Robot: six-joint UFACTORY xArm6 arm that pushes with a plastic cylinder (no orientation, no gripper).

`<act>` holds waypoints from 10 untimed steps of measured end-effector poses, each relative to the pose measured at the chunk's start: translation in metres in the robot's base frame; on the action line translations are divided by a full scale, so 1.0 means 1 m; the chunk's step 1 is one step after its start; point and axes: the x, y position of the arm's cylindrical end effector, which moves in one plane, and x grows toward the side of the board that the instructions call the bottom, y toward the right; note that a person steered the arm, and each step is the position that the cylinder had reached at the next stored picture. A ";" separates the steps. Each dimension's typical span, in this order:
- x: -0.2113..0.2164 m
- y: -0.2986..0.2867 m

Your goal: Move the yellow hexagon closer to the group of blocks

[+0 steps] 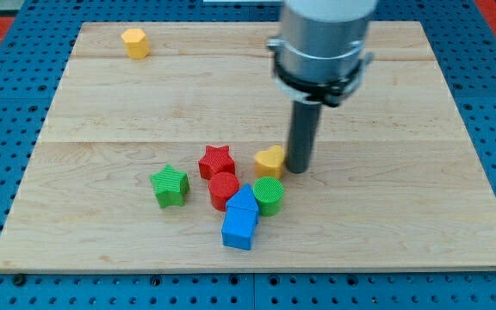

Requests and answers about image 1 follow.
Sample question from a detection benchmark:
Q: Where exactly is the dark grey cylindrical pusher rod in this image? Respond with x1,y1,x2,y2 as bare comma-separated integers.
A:
286,102,321,174

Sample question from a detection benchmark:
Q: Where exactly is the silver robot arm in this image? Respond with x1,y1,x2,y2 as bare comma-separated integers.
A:
267,0,378,174

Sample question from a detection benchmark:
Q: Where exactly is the yellow hexagon block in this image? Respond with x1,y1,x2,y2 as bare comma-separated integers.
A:
121,28,150,59

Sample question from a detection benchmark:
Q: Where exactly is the yellow heart block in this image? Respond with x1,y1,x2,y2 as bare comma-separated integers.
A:
254,146,285,179

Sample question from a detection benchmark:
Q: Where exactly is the green cylinder block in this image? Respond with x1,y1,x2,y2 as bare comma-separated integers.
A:
253,177,284,216

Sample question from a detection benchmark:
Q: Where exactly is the red star block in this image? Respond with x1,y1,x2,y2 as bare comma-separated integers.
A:
198,146,236,180

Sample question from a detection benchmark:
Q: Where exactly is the blue triangle block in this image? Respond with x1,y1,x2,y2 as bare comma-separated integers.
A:
226,183,259,225

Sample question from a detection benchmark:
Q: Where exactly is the wooden board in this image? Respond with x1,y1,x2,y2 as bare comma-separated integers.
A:
0,22,496,274

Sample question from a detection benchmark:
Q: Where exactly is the red cylinder block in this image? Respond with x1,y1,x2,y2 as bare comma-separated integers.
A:
208,172,239,212

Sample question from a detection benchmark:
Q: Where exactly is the blue cube block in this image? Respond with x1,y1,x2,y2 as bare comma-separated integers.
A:
221,208,257,251

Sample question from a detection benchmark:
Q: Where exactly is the green star block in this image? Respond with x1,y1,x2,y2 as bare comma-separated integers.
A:
149,164,190,208

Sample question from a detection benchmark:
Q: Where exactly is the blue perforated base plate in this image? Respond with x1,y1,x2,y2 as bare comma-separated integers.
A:
0,0,496,309

